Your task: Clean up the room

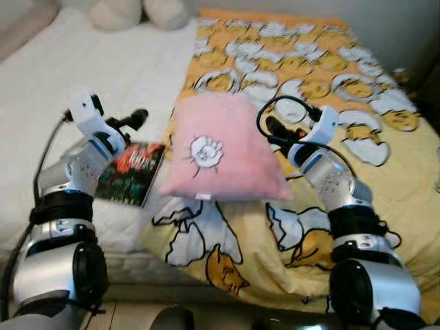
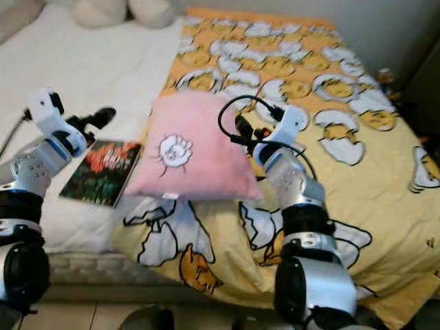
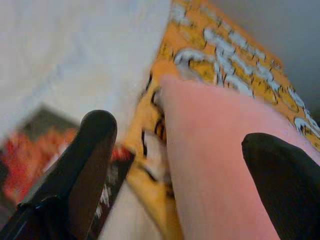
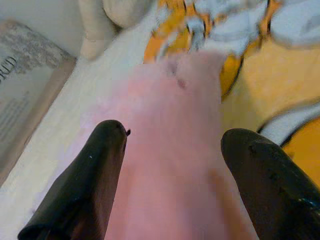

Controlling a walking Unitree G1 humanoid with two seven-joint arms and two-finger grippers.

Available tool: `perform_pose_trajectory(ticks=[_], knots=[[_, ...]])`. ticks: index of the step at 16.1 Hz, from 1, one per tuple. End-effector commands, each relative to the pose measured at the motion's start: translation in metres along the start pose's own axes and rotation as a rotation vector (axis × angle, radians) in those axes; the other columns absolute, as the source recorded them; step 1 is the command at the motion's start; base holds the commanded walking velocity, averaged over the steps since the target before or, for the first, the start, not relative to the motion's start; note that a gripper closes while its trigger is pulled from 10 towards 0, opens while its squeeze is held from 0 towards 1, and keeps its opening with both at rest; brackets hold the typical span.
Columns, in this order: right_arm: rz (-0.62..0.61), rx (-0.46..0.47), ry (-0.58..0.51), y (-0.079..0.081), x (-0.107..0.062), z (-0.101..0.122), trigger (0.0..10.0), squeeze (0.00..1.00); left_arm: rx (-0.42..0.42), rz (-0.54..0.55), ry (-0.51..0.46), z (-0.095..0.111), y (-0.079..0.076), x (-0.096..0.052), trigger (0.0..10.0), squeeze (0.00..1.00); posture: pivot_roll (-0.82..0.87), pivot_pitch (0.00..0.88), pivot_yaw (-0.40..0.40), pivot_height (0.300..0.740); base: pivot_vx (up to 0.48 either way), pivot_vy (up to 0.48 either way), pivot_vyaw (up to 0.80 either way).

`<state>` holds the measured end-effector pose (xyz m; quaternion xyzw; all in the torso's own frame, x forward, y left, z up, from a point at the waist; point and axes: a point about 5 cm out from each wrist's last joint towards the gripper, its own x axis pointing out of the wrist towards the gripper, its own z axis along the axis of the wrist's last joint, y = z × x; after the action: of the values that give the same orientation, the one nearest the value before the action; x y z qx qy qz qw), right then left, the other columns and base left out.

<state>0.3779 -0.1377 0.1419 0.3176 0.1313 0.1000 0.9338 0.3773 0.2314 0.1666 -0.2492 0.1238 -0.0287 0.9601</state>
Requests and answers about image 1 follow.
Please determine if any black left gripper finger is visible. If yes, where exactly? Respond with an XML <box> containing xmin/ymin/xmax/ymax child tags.
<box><xmin>122</xmin><ymin>108</ymin><xmax>150</xmax><ymax>132</ymax></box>

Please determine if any pink fluffy pillow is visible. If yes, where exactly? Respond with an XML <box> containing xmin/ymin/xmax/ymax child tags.
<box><xmin>156</xmin><ymin>92</ymin><xmax>296</xmax><ymax>203</ymax></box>

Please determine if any dark red cover book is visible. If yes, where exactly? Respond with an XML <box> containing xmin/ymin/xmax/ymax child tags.
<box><xmin>94</xmin><ymin>140</ymin><xmax>167</xmax><ymax>209</ymax></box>

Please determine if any white bed sheet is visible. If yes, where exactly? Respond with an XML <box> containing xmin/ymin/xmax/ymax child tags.
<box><xmin>0</xmin><ymin>6</ymin><xmax>202</xmax><ymax>256</ymax></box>

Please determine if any yellow cartoon print blanket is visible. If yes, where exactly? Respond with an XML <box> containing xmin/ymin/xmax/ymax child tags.
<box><xmin>140</xmin><ymin>8</ymin><xmax>440</xmax><ymax>325</ymax></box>

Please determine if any white plush toy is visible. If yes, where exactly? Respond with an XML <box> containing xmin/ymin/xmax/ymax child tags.
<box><xmin>88</xmin><ymin>0</ymin><xmax>191</xmax><ymax>32</ymax></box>

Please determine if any beige pillow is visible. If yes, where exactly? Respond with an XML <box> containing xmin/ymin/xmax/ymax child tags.
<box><xmin>0</xmin><ymin>0</ymin><xmax>61</xmax><ymax>63</ymax></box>

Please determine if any quilted white mattress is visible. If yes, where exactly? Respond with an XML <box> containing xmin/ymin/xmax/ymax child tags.
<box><xmin>0</xmin><ymin>250</ymin><xmax>221</xmax><ymax>286</ymax></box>

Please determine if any beige bed base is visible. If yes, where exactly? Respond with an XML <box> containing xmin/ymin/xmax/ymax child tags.
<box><xmin>89</xmin><ymin>280</ymin><xmax>238</xmax><ymax>307</ymax></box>

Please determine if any grey right robot foot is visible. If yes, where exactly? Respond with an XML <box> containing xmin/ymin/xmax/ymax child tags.
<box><xmin>251</xmin><ymin>316</ymin><xmax>332</xmax><ymax>330</ymax></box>

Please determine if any grey robot foot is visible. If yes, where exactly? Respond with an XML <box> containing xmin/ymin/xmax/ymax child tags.
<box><xmin>251</xmin><ymin>316</ymin><xmax>332</xmax><ymax>330</ymax></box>
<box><xmin>147</xmin><ymin>305</ymin><xmax>196</xmax><ymax>330</ymax></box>

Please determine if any grey left robot foot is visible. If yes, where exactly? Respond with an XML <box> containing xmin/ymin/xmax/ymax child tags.
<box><xmin>147</xmin><ymin>305</ymin><xmax>196</xmax><ymax>330</ymax></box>

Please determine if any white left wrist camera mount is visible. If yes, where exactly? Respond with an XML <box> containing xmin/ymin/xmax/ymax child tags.
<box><xmin>67</xmin><ymin>91</ymin><xmax>111</xmax><ymax>139</ymax></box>

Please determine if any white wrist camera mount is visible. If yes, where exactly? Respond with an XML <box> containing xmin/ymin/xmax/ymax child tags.
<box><xmin>67</xmin><ymin>91</ymin><xmax>111</xmax><ymax>139</ymax></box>
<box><xmin>307</xmin><ymin>104</ymin><xmax>340</xmax><ymax>149</ymax></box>

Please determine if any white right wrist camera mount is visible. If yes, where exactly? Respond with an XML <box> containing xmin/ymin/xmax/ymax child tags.
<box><xmin>307</xmin><ymin>104</ymin><xmax>340</xmax><ymax>149</ymax></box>

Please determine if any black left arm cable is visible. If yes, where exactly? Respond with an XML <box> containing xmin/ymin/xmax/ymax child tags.
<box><xmin>0</xmin><ymin>110</ymin><xmax>74</xmax><ymax>321</ymax></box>

